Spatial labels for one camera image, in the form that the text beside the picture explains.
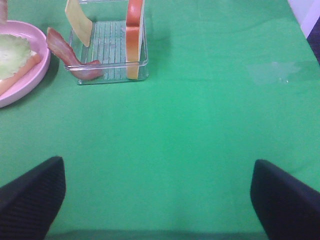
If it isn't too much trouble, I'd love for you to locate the thick toy bacon strip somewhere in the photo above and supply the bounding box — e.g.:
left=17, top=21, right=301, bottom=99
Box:
left=0, top=0, right=8, bottom=24

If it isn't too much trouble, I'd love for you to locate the yellow toy cheese slice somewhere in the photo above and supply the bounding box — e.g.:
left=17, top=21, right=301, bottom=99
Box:
left=64, top=0, right=93, bottom=47

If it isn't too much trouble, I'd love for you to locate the right clear plastic tray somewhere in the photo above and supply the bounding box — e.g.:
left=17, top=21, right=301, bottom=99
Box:
left=65, top=0, right=149, bottom=85

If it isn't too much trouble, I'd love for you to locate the green tablecloth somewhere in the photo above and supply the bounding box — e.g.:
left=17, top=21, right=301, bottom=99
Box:
left=0, top=0, right=320, bottom=234

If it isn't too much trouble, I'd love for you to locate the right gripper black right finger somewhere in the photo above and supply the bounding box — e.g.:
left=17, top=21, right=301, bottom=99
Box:
left=250, top=159, right=320, bottom=240

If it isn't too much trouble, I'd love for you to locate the toy lettuce leaf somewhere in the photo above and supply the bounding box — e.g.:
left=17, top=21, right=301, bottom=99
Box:
left=0, top=34, right=32, bottom=80

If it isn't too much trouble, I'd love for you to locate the pink round plate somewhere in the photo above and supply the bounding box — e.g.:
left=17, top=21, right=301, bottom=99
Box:
left=0, top=20, right=51, bottom=108

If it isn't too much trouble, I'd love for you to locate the toy bread slice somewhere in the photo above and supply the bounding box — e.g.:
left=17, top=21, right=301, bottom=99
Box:
left=125, top=0, right=145, bottom=80
left=0, top=50, right=42, bottom=95

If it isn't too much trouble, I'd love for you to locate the thin toy bacon strip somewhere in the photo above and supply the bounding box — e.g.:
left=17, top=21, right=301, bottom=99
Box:
left=46, top=27, right=103, bottom=81

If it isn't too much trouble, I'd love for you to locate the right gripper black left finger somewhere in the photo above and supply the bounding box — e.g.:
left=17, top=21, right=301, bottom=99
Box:
left=0, top=156, right=66, bottom=240

